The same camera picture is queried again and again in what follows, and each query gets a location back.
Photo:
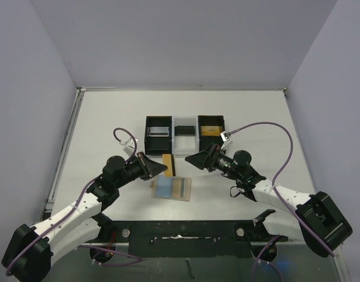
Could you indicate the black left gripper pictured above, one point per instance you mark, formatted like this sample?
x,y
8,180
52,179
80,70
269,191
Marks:
x,y
149,168

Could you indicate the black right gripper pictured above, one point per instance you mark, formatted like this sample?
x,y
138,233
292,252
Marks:
x,y
211,157

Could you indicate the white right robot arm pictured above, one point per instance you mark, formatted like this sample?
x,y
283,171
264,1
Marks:
x,y
318,221

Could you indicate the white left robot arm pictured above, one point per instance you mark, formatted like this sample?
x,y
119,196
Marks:
x,y
33,251

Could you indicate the silver card in tray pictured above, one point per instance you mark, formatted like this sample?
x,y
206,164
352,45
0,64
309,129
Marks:
x,y
158,131

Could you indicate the black card in tray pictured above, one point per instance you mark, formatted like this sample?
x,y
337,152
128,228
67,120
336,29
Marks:
x,y
182,130

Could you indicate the black left tray compartment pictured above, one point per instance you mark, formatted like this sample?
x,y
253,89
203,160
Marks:
x,y
157,146

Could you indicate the white middle tray compartment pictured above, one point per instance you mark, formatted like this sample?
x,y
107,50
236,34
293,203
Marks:
x,y
185,145

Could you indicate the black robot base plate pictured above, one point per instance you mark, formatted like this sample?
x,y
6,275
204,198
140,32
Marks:
x,y
184,239

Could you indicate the aluminium table edge rail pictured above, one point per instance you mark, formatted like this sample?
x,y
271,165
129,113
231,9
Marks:
x,y
65,148

